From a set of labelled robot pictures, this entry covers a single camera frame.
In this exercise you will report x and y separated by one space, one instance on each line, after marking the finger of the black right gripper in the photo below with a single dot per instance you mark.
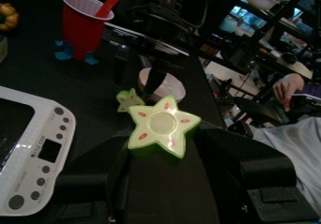
154 79

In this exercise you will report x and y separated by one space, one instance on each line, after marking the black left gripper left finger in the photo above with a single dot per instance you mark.
87 187

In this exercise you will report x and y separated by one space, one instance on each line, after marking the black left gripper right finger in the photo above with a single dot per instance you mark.
254 177

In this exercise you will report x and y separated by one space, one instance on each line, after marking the green starfruit end piece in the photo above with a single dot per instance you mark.
127 99

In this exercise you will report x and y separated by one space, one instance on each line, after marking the green starfruit piece with seeds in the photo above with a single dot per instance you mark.
163 124

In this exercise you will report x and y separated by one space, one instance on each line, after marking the forearm in purple sleeve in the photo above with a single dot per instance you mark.
310 91

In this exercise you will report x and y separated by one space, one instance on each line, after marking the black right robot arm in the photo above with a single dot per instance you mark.
167 12

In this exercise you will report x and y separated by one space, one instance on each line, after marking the bystander hand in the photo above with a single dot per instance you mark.
288 85

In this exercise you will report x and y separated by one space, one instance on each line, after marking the white toy bowl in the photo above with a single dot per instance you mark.
171 89

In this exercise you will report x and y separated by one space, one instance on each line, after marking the grey clothing of person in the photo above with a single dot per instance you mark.
297 159

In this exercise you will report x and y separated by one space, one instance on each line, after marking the white toy microwave appliance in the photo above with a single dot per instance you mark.
41 159

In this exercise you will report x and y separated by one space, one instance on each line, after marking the blue plastic piece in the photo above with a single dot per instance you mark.
63 51
91 59

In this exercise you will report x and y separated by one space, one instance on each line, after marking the red plastic cup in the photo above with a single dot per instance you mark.
82 31

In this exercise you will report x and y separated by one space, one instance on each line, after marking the black metal shelf rack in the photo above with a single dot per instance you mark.
288 18

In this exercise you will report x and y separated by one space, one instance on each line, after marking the yellow toy bell pepper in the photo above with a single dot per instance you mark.
7 17

